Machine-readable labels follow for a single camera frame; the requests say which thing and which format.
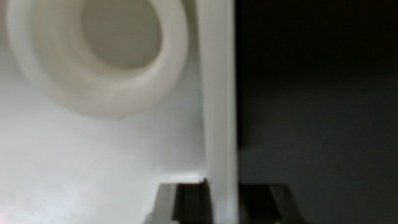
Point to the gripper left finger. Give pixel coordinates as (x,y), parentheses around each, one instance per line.
(181,204)

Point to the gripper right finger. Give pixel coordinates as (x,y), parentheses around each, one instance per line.
(268,205)

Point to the white square table top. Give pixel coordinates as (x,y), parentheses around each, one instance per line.
(108,92)

